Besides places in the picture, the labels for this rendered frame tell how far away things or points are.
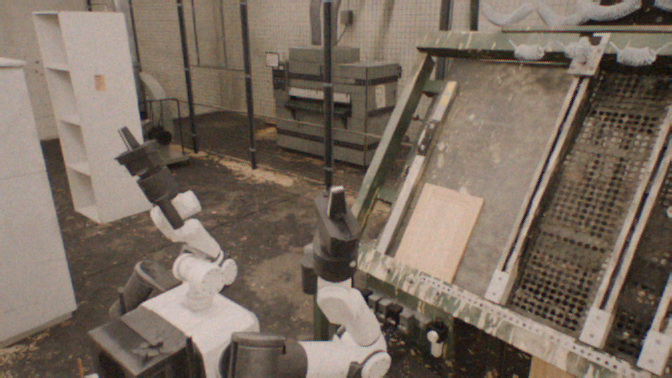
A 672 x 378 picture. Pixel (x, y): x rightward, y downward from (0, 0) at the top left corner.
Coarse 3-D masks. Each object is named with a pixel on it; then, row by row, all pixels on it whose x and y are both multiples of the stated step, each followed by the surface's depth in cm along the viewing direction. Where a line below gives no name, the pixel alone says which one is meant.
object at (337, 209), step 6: (336, 192) 76; (342, 192) 76; (330, 198) 77; (336, 198) 76; (342, 198) 77; (330, 204) 77; (336, 204) 77; (342, 204) 78; (330, 210) 78; (336, 210) 78; (342, 210) 79; (330, 216) 79; (336, 216) 79; (342, 216) 79
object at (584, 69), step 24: (600, 48) 189; (576, 72) 192; (576, 96) 195; (576, 120) 193; (552, 144) 192; (552, 168) 188; (528, 192) 191; (528, 216) 188; (528, 240) 189; (504, 264) 188; (504, 288) 184
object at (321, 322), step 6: (318, 306) 237; (318, 312) 238; (318, 318) 240; (324, 318) 241; (318, 324) 241; (324, 324) 242; (318, 330) 242; (324, 330) 243; (318, 336) 244; (324, 336) 244
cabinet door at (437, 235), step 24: (432, 192) 224; (456, 192) 216; (432, 216) 220; (456, 216) 213; (408, 240) 224; (432, 240) 216; (456, 240) 209; (408, 264) 219; (432, 264) 212; (456, 264) 205
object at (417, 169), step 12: (456, 84) 235; (444, 108) 234; (432, 144) 233; (420, 156) 233; (420, 168) 231; (408, 180) 232; (408, 192) 230; (396, 204) 232; (408, 204) 231; (396, 216) 230; (396, 228) 229; (384, 240) 229; (384, 252) 227
